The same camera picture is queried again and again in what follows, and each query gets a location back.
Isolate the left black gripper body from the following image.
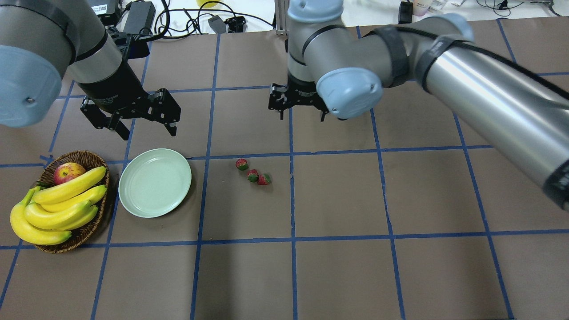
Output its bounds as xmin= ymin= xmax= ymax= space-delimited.
xmin=78 ymin=60 xmax=148 ymax=118

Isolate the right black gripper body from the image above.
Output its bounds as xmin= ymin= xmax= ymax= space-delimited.
xmin=268 ymin=73 xmax=329 ymax=112

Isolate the red strawberry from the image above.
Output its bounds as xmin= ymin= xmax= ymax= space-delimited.
xmin=256 ymin=173 xmax=272 ymax=186
xmin=235 ymin=158 xmax=249 ymax=172
xmin=246 ymin=169 xmax=260 ymax=184

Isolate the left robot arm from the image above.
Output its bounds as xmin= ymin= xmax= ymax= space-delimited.
xmin=0 ymin=0 xmax=181 ymax=140

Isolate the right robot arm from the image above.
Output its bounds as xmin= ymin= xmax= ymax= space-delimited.
xmin=268 ymin=0 xmax=569 ymax=210

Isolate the light green plate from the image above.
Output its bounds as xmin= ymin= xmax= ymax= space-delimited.
xmin=118 ymin=148 xmax=192 ymax=218

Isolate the red apple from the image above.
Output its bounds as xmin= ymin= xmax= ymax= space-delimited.
xmin=53 ymin=162 xmax=87 ymax=185

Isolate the woven wicker basket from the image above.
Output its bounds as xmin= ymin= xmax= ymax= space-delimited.
xmin=31 ymin=150 xmax=116 ymax=254

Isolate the black power adapter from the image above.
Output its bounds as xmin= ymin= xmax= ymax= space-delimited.
xmin=122 ymin=0 xmax=155 ymax=35

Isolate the yellow banana bunch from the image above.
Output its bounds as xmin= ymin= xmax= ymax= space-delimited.
xmin=9 ymin=166 xmax=107 ymax=245

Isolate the aluminium frame post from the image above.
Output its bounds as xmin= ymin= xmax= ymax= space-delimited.
xmin=274 ymin=0 xmax=290 ymax=35

